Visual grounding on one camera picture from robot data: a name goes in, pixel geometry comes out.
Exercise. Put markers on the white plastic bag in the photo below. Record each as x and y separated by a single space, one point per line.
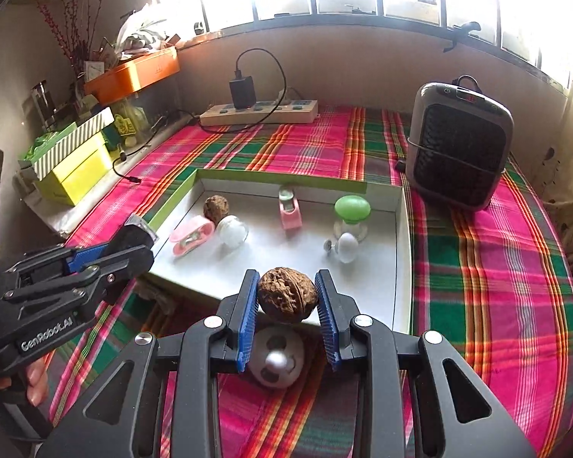
138 28

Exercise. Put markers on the brown walnut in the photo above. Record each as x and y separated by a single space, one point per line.
216 207
286 296

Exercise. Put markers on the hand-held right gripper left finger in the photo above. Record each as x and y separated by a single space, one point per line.
248 319

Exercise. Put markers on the small pink plastic gadget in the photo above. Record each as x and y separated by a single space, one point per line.
289 210

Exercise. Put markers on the green topped clear bottle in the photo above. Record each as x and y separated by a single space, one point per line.
351 212

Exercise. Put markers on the yellow box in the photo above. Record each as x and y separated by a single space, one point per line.
76 176

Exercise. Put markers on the dried red branches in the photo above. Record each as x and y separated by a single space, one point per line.
71 24

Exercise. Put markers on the small white egg-shaped object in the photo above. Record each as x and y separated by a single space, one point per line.
346 247

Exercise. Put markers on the grey and black fan heater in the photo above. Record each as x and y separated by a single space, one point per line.
458 148

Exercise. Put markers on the white round panda toy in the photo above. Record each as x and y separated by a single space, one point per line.
277 358

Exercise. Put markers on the white power strip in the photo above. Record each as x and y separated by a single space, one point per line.
262 113

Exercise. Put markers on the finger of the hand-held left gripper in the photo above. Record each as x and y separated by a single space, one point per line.
119 274
88 256

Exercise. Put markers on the yellow green packet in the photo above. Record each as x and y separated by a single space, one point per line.
124 124

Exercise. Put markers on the green ribbon bow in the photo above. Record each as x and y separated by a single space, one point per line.
43 145

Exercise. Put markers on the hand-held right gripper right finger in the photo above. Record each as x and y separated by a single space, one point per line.
327 319

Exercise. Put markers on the orange plastic box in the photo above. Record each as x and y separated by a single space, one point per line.
133 74

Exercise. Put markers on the person's left hand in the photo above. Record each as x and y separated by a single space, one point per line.
37 384

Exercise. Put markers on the shallow cardboard box tray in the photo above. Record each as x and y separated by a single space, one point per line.
286 248

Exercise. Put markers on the pink oval case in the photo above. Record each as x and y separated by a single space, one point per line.
191 238

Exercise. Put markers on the black charger plug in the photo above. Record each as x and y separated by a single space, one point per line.
242 90

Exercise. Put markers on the pink green plaid tablecloth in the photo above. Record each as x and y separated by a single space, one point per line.
482 272

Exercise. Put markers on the black handheld device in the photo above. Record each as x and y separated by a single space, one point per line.
131 238

